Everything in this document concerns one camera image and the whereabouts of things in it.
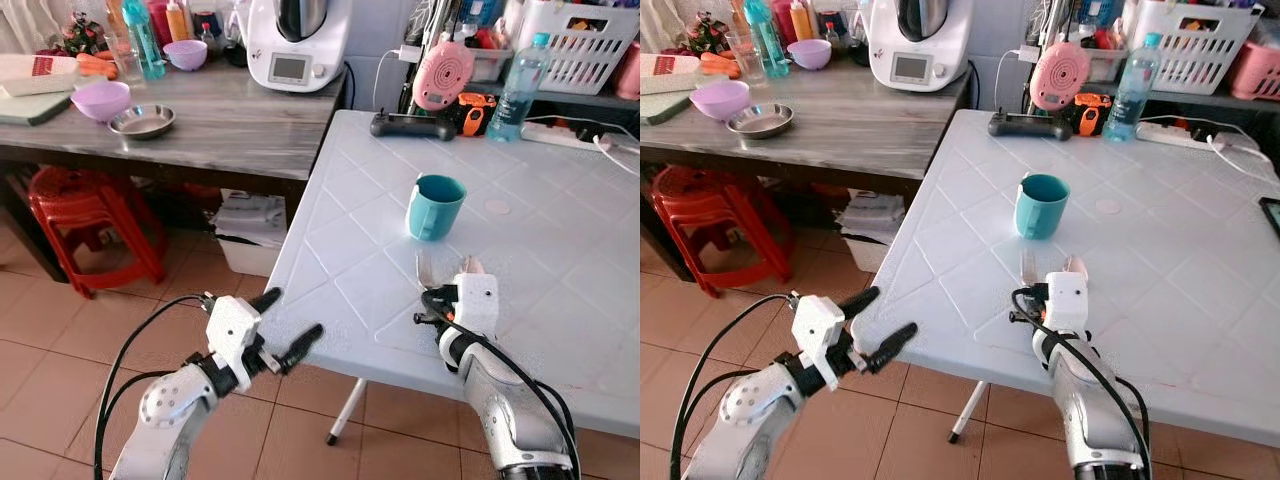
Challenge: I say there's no white storage bin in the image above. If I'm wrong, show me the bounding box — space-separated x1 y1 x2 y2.
838 190 906 273
215 190 291 278

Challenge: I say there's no white table leg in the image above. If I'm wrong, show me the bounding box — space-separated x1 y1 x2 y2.
948 380 989 444
327 378 368 446

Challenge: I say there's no teal mug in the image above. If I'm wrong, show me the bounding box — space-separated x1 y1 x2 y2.
405 174 468 242
1014 173 1071 241

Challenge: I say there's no black game controller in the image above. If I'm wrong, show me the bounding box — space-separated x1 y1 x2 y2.
988 110 1074 141
370 112 458 142

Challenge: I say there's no red plastic stool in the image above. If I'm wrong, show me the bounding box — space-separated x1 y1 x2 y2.
650 165 791 299
27 165 168 299

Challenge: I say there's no orange and black tool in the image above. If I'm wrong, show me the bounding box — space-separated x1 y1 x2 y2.
1075 93 1113 137
458 92 498 138

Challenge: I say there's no steel dish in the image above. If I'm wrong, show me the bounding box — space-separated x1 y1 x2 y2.
727 103 795 139
108 104 176 140

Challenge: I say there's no white power strip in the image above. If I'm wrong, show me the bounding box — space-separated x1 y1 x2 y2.
1137 120 1256 153
520 120 616 153

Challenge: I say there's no clear bottle with blue cap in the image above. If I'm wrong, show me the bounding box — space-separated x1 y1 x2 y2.
1103 33 1164 143
487 33 551 143

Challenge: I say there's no pink round device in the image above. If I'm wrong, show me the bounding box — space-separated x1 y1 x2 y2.
1030 40 1091 112
412 40 476 112

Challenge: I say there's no clear plastic box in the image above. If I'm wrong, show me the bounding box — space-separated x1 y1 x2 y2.
470 45 516 83
1088 45 1131 83

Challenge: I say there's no large purple bowl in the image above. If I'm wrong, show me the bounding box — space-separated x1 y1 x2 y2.
690 80 752 122
70 81 133 123

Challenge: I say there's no white kitchen machine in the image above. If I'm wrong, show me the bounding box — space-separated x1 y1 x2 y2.
868 0 976 94
245 0 353 94

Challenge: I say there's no small purple bowl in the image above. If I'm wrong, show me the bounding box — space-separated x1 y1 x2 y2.
787 39 833 71
163 40 209 72

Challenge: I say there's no clear drinking glass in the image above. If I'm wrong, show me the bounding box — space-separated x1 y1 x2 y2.
105 35 144 86
725 35 763 81

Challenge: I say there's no green cutting board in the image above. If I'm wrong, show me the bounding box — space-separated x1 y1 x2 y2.
640 90 693 126
0 90 73 128

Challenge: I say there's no teal drinking bottle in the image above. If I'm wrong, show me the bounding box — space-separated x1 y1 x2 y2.
743 0 790 79
122 0 166 81

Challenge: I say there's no white laundry basket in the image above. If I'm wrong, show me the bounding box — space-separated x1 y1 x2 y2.
515 0 641 96
1130 0 1263 96

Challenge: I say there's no white box with red print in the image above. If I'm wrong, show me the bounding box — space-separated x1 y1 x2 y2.
0 54 81 98
640 54 701 96

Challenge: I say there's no pink plastic basket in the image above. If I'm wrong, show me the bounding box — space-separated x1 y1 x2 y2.
1228 40 1280 101
615 40 641 101

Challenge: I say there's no plant with red flowers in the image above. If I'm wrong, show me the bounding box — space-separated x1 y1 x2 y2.
685 12 731 56
45 12 106 56

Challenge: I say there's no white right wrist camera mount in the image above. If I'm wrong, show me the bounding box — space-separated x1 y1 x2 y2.
1045 272 1090 334
452 272 499 337

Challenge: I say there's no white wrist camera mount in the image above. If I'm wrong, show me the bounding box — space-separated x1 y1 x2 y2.
790 293 852 391
205 294 264 377
1045 272 1090 334
452 272 499 337

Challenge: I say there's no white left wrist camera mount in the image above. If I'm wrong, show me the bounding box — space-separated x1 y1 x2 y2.
205 294 264 377
790 293 852 391

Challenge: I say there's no white cable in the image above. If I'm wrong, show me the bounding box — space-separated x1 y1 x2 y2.
1205 135 1280 186
590 130 641 178

